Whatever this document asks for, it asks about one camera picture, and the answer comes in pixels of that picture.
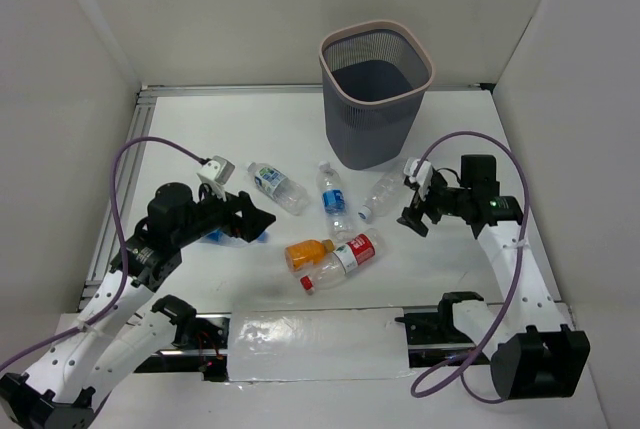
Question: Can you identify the clear white cap bottle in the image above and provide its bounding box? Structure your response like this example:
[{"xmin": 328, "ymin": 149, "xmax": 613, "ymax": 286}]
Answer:
[{"xmin": 358, "ymin": 159, "xmax": 411, "ymax": 223}]

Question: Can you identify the red label water bottle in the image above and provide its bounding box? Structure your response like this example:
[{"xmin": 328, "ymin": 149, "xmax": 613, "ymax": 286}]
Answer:
[{"xmin": 299, "ymin": 228, "xmax": 386, "ymax": 295}]

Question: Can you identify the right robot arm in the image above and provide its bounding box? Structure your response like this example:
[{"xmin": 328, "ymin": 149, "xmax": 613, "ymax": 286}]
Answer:
[{"xmin": 398, "ymin": 155, "xmax": 590, "ymax": 401}]

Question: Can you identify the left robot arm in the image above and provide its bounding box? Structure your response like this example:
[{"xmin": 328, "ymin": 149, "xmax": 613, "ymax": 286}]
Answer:
[{"xmin": 1, "ymin": 182, "xmax": 276, "ymax": 428}]

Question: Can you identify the grey mesh waste bin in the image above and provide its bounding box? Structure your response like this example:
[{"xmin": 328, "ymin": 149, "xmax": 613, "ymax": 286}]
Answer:
[{"xmin": 319, "ymin": 20, "xmax": 435, "ymax": 170}]

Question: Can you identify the crushed blue cap bottle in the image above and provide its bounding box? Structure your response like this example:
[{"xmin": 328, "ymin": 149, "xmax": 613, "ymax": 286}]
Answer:
[{"xmin": 203, "ymin": 230, "xmax": 268, "ymax": 247}]

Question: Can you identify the green white label bottle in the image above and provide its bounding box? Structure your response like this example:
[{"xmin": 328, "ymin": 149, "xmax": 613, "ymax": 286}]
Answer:
[{"xmin": 247, "ymin": 162, "xmax": 309, "ymax": 216}]

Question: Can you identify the orange juice bottle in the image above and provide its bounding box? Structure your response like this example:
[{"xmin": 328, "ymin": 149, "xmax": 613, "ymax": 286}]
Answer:
[{"xmin": 284, "ymin": 239, "xmax": 335, "ymax": 275}]

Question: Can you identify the blue label water bottle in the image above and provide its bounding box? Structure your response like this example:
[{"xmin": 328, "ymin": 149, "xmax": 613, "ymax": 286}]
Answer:
[{"xmin": 316, "ymin": 161, "xmax": 356, "ymax": 242}]

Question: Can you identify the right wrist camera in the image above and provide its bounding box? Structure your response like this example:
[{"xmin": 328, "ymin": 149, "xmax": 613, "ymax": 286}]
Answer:
[{"xmin": 403, "ymin": 157, "xmax": 434, "ymax": 199}]

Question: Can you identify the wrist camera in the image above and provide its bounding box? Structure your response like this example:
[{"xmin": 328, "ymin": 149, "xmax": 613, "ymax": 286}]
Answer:
[
  {"xmin": 403, "ymin": 157, "xmax": 434, "ymax": 199},
  {"xmin": 197, "ymin": 156, "xmax": 235, "ymax": 201}
]

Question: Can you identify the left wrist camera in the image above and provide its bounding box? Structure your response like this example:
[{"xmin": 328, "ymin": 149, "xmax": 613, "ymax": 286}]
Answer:
[{"xmin": 197, "ymin": 156, "xmax": 235, "ymax": 201}]

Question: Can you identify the aluminium frame rail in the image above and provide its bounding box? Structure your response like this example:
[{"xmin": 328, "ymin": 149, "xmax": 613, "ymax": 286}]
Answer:
[{"xmin": 80, "ymin": 85, "xmax": 505, "ymax": 313}]

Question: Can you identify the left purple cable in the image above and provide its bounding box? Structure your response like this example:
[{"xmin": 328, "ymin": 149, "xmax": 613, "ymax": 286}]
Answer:
[{"xmin": 0, "ymin": 136, "xmax": 209, "ymax": 415}]

